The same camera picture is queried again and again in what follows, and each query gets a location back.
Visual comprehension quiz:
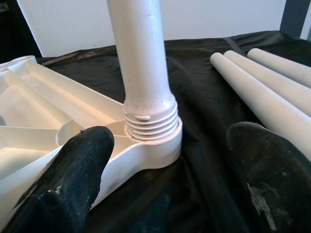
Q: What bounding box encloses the black plastic table cover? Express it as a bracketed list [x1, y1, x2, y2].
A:
[0, 30, 311, 233]

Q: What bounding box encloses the white plastic children table top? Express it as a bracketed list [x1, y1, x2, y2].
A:
[0, 55, 183, 229]

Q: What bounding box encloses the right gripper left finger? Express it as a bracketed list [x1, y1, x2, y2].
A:
[3, 125, 115, 233]

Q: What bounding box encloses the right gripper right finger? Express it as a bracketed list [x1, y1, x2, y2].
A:
[225, 122, 311, 233]

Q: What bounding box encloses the white plastic table leg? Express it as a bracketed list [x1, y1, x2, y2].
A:
[223, 50, 311, 115]
[106, 0, 180, 142]
[210, 52, 311, 161]
[247, 48, 311, 89]

